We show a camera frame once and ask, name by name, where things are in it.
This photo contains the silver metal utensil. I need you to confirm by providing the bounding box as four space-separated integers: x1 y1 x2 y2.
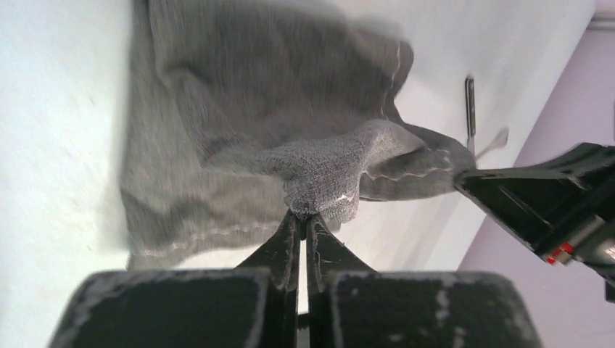
464 76 476 155

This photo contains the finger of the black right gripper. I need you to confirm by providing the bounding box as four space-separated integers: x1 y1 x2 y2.
454 143 614 252

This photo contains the grey cloth napkin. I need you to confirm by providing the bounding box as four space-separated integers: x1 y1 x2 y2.
120 1 476 270

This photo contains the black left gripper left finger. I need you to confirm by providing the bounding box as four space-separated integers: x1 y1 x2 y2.
50 214 300 347

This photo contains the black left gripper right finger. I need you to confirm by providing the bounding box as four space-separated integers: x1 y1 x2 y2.
305 216 542 347

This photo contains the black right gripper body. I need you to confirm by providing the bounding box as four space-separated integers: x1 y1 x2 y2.
533 194 614 303

